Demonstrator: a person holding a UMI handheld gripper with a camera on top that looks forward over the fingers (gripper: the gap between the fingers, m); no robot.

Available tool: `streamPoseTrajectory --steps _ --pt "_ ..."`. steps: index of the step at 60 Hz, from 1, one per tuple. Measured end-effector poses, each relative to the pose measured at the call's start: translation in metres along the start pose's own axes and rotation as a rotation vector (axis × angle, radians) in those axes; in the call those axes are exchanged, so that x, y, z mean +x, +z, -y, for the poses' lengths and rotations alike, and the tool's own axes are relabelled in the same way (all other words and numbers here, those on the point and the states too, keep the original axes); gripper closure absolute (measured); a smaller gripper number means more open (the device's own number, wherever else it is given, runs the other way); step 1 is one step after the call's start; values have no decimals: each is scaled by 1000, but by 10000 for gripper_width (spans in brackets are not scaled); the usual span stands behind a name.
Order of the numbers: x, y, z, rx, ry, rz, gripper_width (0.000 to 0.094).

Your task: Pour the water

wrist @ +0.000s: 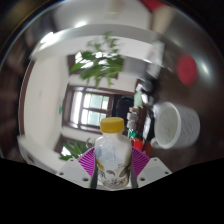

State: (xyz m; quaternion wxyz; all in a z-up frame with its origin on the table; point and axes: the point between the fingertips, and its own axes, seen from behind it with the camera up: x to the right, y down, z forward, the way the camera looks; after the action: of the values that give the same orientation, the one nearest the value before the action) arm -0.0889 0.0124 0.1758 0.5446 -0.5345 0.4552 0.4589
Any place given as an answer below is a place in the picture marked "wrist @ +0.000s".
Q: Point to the printed magazine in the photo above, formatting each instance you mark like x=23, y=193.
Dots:
x=156, y=60

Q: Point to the black chair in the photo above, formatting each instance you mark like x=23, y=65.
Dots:
x=122, y=108

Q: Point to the brown tray with white cups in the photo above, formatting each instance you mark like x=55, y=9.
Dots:
x=134, y=118

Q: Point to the clear yellow-capped drink bottle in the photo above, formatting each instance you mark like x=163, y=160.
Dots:
x=113, y=156

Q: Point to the red carpeted staircase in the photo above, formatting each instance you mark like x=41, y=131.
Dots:
x=152, y=4

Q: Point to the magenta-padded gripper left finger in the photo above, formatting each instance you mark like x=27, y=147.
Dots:
x=72, y=172

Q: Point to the brown framed window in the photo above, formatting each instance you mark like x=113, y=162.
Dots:
x=71, y=60

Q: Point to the white speckled mug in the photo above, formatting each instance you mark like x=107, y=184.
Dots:
x=185, y=126

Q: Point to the green cloth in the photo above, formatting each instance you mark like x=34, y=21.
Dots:
x=138, y=98

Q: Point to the flat round red coaster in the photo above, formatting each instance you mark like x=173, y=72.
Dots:
x=187, y=70

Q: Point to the red container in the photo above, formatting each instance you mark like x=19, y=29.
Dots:
x=137, y=143

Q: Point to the brown glazed double door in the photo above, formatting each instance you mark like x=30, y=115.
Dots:
x=90, y=111

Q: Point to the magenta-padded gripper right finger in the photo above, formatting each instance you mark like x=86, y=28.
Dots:
x=155, y=171

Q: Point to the grey headphones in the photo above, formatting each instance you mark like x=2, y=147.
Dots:
x=146, y=86

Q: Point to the potted leafy plant, white pot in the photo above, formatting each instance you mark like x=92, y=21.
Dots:
x=100, y=65
x=76, y=148

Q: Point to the green exit sign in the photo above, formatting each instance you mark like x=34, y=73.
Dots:
x=60, y=110

